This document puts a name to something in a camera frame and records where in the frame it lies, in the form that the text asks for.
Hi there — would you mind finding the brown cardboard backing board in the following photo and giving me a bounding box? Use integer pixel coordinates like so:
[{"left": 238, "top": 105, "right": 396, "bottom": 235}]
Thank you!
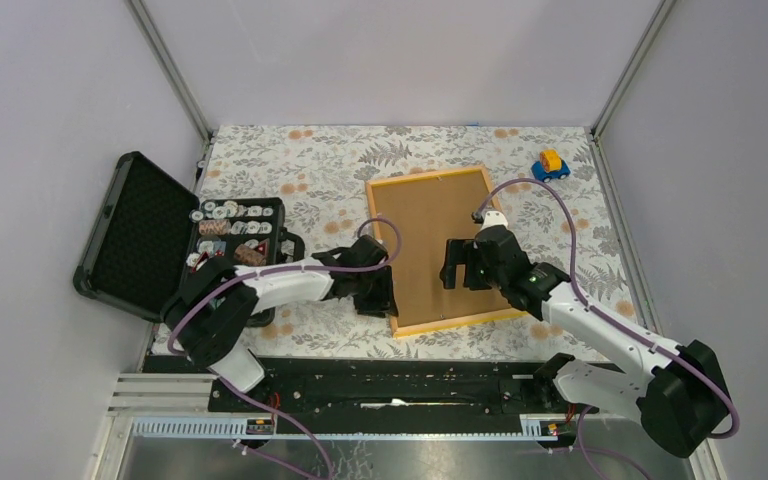
[{"left": 371, "top": 170, "right": 521, "bottom": 329}]

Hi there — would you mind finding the yellow wooden picture frame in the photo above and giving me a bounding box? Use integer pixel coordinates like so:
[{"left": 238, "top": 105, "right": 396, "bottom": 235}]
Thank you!
[{"left": 364, "top": 164, "right": 530, "bottom": 340}]

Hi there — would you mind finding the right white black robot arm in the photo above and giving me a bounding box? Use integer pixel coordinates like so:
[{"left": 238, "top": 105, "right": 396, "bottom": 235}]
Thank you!
[{"left": 440, "top": 225, "right": 730, "bottom": 458}]

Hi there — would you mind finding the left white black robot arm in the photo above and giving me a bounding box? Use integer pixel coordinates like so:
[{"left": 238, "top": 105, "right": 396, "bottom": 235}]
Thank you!
[{"left": 160, "top": 235, "right": 397, "bottom": 411}]

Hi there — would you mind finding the floral patterned table mat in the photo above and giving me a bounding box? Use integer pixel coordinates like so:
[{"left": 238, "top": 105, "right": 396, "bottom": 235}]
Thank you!
[{"left": 198, "top": 125, "right": 638, "bottom": 361}]

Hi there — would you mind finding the yellow blue toy car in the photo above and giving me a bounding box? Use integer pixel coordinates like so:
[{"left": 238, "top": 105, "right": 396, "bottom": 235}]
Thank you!
[{"left": 531, "top": 149, "right": 571, "bottom": 183}]

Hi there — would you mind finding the black poker chip case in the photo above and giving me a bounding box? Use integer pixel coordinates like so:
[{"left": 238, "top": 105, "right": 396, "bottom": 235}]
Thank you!
[{"left": 72, "top": 152, "right": 305, "bottom": 323}]

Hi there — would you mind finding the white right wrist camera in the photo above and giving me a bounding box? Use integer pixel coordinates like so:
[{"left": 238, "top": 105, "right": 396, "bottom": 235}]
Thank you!
[{"left": 471, "top": 209, "right": 509, "bottom": 231}]

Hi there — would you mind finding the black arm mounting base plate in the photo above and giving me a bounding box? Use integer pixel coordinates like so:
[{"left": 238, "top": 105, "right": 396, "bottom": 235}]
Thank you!
[{"left": 142, "top": 354, "right": 601, "bottom": 437}]

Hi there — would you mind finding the aluminium rail front frame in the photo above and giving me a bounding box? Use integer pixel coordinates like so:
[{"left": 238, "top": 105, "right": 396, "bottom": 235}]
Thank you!
[{"left": 92, "top": 373, "right": 723, "bottom": 480}]

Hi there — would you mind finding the right aluminium corner post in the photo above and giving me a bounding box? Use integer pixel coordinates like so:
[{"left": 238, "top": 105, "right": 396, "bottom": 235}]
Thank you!
[{"left": 590, "top": 0, "right": 678, "bottom": 142}]

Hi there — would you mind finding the aluminium corner post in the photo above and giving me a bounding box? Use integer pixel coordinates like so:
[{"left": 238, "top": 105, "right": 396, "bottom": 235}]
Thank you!
[
  {"left": 125, "top": 0, "right": 213, "bottom": 144},
  {"left": 590, "top": 0, "right": 678, "bottom": 142}
]

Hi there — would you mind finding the left aluminium corner post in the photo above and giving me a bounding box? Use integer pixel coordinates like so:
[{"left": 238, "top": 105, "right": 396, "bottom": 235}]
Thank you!
[{"left": 125, "top": 0, "right": 213, "bottom": 144}]

